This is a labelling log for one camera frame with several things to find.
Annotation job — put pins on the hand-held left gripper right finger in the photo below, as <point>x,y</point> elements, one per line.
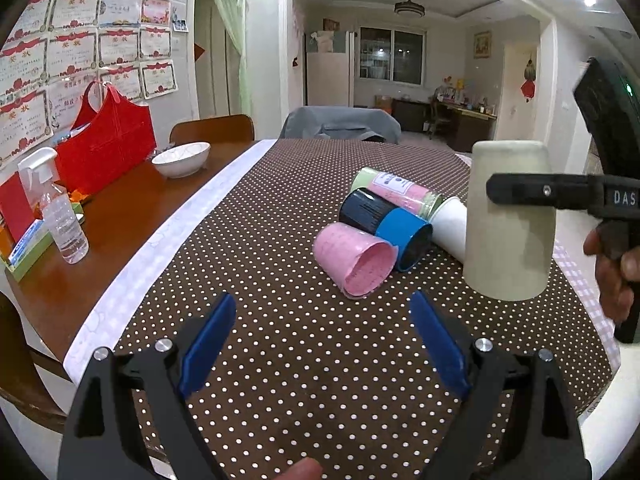
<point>440,347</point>

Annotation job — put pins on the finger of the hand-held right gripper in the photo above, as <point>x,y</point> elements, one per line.
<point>540,190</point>

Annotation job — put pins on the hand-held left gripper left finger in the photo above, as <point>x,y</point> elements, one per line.
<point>210,345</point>

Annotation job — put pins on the cream cup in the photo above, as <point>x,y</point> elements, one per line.
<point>505,245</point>

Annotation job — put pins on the white cup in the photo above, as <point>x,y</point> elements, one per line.
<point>450,225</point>

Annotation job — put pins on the blue and black cup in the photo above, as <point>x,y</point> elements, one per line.
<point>400,232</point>

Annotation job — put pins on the pink and green cup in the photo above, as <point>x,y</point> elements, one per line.
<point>400,190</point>

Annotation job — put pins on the person's right hand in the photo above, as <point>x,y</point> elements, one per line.
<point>615,285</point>

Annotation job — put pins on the person's left hand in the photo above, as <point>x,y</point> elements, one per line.
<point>300,471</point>

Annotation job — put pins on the brown polka dot tablecloth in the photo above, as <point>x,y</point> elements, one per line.
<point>300,360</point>

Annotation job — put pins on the dark wooden desk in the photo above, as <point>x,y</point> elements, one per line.
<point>470,127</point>

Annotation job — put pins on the pink checkered cloth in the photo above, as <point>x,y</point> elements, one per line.
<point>575,280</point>

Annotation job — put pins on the white door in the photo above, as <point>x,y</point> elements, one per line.
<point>515,95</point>

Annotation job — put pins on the red hanging decoration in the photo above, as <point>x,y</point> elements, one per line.
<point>528,77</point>

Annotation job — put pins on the desk chair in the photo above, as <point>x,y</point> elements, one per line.
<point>439,120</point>

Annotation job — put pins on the brown wooden chair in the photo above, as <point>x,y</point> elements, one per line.
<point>25,375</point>
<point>212,129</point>

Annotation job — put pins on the white bowl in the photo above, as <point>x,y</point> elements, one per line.
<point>180,160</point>

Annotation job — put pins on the clear spray bottle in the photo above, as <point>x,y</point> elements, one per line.
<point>65,225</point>

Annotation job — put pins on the window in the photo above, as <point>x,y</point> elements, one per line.
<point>395,55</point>

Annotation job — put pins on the green tray box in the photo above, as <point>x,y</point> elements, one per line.
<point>27,262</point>

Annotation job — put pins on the blue and white packet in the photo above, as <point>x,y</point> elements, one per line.
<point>30,245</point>

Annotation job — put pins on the grey covered sofa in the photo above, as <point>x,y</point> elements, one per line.
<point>340,122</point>

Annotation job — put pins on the red bag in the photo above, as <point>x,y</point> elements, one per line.
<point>110,145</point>

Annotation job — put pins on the ceiling lamp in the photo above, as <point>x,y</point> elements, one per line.
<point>409,7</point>

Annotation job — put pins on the red card box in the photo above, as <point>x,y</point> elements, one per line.
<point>15,205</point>

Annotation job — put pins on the white refrigerator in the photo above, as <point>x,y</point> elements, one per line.
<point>327,75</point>

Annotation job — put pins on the green curtain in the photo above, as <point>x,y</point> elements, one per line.
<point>227,35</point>

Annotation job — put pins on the framed wall picture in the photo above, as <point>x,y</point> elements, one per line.
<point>482,44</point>

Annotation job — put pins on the wall of award certificates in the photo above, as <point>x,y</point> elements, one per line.
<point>75,45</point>

